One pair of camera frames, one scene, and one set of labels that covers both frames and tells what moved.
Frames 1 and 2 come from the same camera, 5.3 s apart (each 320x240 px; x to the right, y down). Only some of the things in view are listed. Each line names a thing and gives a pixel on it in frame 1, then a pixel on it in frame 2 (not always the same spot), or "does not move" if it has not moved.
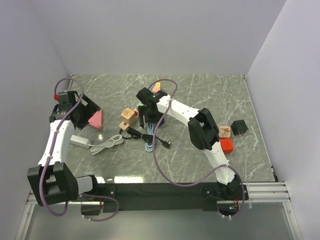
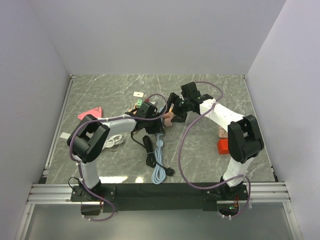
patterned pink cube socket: [224, 131] does not move
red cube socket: [227, 145] does not move
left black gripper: [90, 109] → [158, 128]
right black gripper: [142, 111] → [174, 99]
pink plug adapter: [154, 90] → [168, 116]
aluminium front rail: [267, 193] does not move
